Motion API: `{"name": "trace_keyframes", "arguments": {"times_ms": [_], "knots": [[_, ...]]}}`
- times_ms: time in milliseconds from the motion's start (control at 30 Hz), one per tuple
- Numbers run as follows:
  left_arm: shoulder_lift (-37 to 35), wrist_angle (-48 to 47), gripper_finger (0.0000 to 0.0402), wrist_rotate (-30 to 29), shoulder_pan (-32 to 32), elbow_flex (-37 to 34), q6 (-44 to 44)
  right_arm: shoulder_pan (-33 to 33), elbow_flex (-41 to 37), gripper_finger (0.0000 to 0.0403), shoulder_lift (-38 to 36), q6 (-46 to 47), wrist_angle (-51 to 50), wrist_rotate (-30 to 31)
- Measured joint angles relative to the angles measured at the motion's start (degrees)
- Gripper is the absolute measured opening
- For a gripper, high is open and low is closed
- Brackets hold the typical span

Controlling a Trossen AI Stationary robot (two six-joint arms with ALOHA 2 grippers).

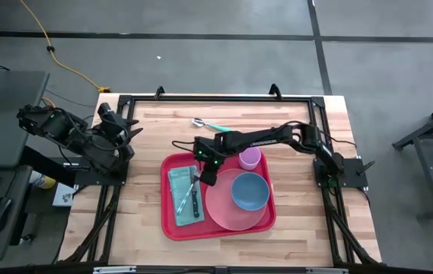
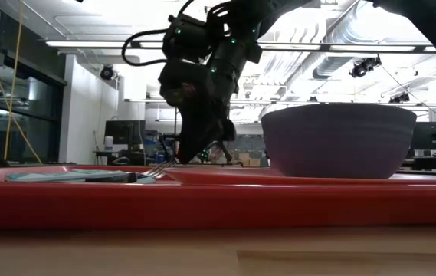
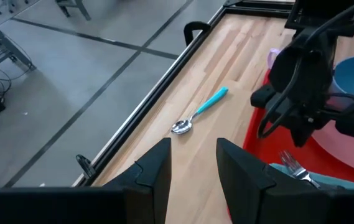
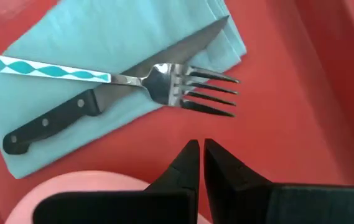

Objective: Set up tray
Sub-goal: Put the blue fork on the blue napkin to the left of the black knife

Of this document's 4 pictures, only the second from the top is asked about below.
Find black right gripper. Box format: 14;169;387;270
159;60;238;165

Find cardboard boxes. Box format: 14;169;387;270
238;152;261;168

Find black monitor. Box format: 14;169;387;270
105;120;146;146
411;121;436;151

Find blue bowl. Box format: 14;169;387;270
261;102;418;180

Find teal cloth napkin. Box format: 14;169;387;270
5;168;156;185

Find black round ceiling spotlight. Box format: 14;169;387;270
100;64;115;81

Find red plastic tray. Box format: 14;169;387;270
0;165;436;230

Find overhead light bar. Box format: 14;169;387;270
44;40;436;54

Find yellow cable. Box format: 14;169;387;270
0;0;44;166

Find black ceiling light cluster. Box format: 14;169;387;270
349;55;382;80
388;91;411;104

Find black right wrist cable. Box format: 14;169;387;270
120;28;169;67

